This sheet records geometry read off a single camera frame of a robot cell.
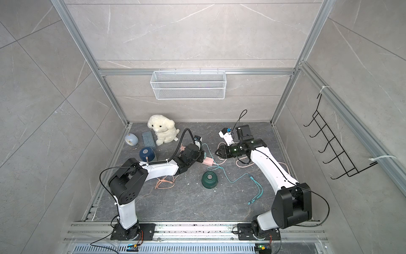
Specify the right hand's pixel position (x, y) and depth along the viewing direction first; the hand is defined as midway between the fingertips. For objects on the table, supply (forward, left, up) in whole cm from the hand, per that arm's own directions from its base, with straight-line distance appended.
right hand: (219, 152), depth 81 cm
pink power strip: (+4, +6, -15) cm, 17 cm away
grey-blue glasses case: (+21, +46, -15) cm, 53 cm away
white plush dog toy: (+20, +32, -3) cm, 38 cm away
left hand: (+9, +8, -9) cm, 15 cm away
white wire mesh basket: (+45, +18, +12) cm, 50 cm away
